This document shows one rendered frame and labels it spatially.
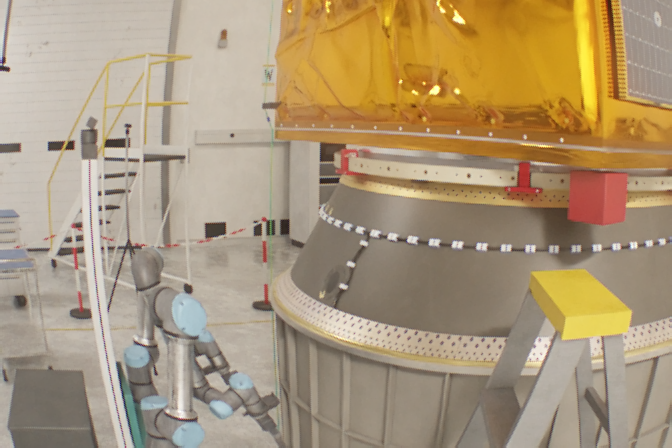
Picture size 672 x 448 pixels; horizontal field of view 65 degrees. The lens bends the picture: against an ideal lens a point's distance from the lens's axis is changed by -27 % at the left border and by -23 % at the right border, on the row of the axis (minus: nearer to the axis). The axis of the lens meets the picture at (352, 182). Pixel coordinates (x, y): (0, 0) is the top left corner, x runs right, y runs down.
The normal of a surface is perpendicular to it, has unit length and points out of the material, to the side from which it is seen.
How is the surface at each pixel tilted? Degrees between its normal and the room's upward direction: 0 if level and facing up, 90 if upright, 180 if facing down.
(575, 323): 90
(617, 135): 94
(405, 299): 62
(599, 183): 90
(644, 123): 94
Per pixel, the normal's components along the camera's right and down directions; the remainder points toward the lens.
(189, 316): 0.78, -0.06
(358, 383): -0.69, 0.05
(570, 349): -0.07, 0.03
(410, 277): -0.56, -0.42
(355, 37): -0.83, -0.01
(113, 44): 0.53, 0.08
